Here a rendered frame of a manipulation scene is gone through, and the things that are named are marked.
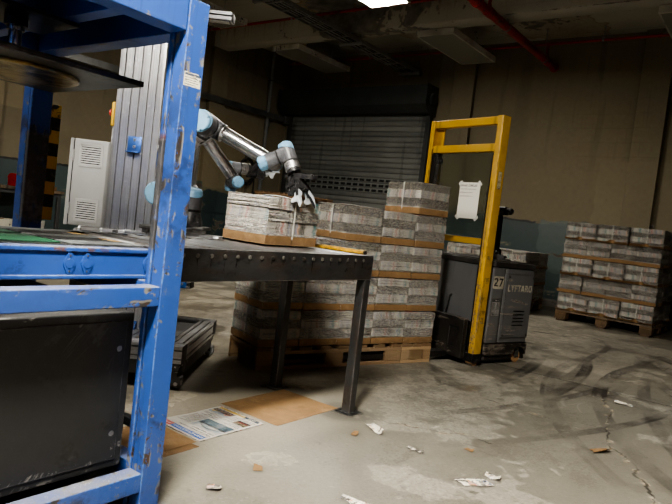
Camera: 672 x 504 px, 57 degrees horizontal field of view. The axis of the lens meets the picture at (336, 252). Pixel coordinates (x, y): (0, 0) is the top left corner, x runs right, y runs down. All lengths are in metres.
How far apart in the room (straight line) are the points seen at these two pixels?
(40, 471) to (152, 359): 0.41
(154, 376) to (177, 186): 0.57
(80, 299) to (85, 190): 1.89
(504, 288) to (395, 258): 1.03
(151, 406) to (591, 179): 8.85
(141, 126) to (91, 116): 6.99
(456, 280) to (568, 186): 5.49
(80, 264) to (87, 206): 1.68
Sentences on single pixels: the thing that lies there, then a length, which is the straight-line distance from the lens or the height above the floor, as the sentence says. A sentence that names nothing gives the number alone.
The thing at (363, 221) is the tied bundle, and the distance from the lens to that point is 4.05.
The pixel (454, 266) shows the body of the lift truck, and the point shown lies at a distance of 5.01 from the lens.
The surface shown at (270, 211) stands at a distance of 2.86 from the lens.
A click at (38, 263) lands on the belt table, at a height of 0.74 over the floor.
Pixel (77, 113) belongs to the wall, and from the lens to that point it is 10.43.
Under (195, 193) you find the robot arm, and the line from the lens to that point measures 3.79.
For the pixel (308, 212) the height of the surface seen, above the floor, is 0.98.
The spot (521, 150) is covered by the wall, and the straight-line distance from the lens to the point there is 10.58.
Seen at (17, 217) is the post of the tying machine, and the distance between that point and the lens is 2.66.
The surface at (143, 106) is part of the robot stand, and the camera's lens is 3.59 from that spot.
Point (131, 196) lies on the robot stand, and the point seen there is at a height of 0.95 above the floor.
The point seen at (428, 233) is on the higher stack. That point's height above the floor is 0.94.
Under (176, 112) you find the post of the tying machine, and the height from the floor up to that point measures 1.22.
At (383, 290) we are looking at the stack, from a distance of 4.22.
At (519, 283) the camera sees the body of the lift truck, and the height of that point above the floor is 0.63.
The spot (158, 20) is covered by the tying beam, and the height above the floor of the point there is 1.45.
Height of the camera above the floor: 0.96
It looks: 3 degrees down
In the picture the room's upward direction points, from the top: 7 degrees clockwise
